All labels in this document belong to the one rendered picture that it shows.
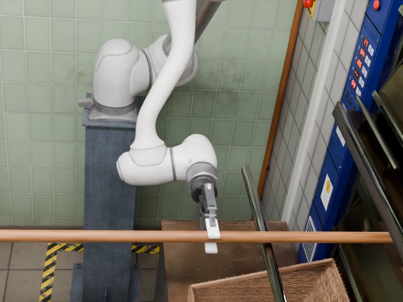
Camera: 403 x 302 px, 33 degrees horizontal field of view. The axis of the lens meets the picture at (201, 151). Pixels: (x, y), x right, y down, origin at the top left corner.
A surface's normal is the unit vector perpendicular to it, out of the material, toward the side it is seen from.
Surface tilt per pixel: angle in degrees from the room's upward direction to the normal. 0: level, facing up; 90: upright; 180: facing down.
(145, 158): 56
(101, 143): 90
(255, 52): 90
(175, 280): 0
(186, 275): 0
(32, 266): 0
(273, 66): 90
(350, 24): 90
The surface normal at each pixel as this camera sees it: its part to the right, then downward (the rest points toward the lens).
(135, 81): 0.50, 0.52
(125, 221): 0.07, 0.60
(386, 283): -0.89, -0.29
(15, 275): 0.11, -0.80
